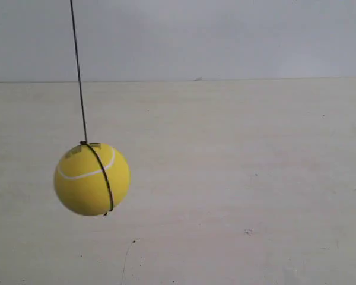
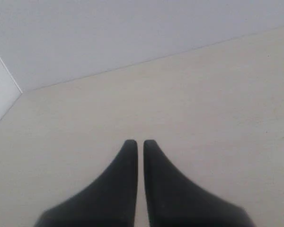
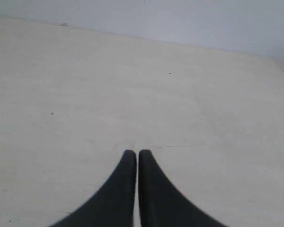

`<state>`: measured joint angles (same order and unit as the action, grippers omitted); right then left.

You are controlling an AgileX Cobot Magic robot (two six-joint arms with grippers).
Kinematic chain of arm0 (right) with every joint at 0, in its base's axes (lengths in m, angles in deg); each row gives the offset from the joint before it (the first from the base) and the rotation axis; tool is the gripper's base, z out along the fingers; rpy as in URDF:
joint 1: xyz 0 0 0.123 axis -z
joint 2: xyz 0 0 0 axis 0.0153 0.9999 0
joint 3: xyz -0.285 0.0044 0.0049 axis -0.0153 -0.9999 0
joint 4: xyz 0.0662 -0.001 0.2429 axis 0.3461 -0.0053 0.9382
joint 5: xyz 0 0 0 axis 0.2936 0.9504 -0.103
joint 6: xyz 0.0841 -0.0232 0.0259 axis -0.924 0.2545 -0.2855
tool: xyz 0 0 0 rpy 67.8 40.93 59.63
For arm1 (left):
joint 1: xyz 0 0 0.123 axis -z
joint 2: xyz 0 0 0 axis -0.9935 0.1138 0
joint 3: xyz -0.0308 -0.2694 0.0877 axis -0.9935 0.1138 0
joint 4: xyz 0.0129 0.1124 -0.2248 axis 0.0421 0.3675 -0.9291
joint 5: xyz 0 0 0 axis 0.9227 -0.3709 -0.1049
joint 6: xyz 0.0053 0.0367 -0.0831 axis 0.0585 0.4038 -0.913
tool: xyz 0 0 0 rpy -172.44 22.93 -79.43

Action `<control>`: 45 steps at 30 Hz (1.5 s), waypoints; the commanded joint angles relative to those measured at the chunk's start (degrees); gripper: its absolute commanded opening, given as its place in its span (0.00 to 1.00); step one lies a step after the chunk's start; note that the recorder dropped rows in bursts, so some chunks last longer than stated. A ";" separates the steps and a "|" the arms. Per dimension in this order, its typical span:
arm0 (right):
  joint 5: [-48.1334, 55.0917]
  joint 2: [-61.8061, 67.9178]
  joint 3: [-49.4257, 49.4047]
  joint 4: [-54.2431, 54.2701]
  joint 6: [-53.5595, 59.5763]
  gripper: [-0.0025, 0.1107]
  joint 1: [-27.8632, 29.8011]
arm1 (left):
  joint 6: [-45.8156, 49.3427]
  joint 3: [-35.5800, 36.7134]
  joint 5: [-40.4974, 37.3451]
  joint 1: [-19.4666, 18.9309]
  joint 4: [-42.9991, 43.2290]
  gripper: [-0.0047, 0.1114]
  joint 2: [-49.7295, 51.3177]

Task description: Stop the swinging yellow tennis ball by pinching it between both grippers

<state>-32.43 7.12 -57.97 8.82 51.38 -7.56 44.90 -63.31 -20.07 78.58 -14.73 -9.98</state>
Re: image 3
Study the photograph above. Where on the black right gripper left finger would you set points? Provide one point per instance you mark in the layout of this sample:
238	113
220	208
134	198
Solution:
113	204

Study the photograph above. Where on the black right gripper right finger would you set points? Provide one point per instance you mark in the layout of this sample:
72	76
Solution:
161	204

